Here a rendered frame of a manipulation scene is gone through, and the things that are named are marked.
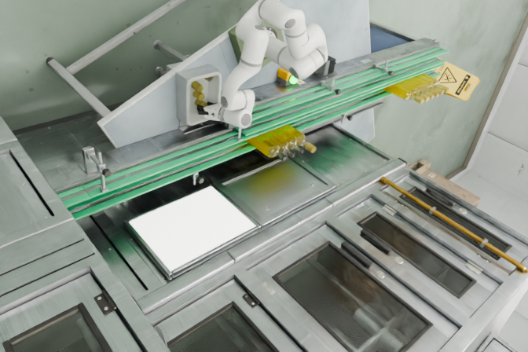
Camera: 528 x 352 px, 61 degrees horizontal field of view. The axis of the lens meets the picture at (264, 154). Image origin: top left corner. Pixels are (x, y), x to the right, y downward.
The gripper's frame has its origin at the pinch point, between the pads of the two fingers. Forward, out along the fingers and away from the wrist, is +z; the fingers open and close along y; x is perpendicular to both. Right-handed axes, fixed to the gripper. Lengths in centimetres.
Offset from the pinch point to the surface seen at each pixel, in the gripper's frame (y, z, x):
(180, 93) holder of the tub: -10.0, 2.6, 8.1
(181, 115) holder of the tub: -9.7, 4.8, -2.2
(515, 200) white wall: 602, 63, -308
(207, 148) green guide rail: -5.4, -6.1, -16.2
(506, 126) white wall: 613, 99, -195
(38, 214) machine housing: -81, -32, -7
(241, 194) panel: 1.2, -19.6, -36.7
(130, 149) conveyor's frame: -34.3, 6.5, -11.4
